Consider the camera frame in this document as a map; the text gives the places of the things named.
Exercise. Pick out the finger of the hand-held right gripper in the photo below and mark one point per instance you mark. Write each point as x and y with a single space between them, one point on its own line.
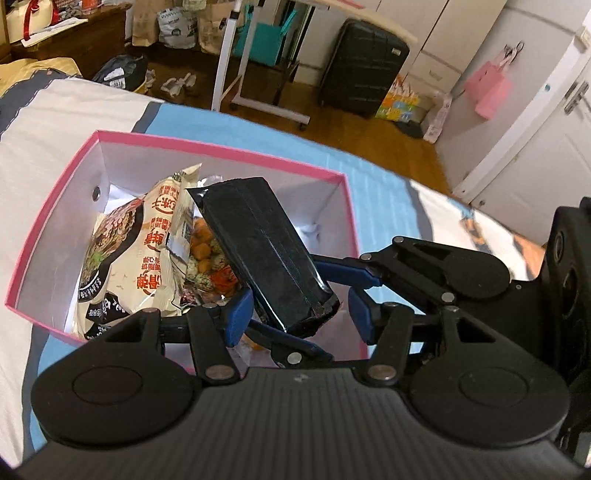
351 272
281 341

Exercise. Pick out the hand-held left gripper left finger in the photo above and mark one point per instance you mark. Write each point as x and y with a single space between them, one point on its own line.
238 318

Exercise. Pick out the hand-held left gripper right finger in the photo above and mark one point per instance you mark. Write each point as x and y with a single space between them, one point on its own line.
360 318

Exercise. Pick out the clear bag of mixed snacks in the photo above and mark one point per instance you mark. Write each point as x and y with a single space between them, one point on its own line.
203 258

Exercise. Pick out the black foil pouch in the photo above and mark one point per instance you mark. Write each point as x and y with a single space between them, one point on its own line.
258 249

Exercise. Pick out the beige instant noodle packet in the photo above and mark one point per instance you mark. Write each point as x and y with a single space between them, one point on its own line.
134 272

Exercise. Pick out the pink cardboard box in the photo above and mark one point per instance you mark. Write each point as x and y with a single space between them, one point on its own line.
69 221

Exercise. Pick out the white door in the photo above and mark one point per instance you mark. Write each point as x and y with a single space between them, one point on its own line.
545 138

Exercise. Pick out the printed paper sheet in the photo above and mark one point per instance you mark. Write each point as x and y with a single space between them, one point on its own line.
117 196

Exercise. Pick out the white carton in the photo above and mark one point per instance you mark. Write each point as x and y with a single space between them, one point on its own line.
436 120

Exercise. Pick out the colourful box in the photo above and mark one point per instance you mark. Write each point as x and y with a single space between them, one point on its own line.
401 104

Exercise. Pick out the black suitcase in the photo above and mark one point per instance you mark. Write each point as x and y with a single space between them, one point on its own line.
362 64

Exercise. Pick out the pink paper bag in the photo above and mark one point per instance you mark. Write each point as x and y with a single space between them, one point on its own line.
487 90

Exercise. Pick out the crumpled white paper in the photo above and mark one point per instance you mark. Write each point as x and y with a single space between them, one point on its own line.
178 84

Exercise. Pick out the teal bag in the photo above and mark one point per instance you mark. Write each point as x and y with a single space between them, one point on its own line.
261 44

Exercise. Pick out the white wardrobe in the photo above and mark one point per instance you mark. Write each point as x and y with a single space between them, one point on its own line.
443 41

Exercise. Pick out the white rolling table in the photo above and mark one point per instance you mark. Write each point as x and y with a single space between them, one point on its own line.
226 55

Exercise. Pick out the white grey quilt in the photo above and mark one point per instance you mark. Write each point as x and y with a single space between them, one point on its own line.
46 138

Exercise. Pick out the dark plastic bag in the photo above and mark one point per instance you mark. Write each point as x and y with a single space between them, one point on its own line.
120 71

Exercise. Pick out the brown paper bag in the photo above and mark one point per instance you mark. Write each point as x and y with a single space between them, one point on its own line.
212 32
145 25

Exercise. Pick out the white printed bag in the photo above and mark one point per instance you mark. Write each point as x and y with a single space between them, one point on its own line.
178 30

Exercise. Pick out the wooden cabinet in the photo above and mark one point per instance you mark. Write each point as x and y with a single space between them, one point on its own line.
92 41

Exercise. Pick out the yellow bedding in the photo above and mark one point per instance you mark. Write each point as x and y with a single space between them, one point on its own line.
32 74

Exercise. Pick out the red and white bag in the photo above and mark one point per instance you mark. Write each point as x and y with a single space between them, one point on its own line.
39 18

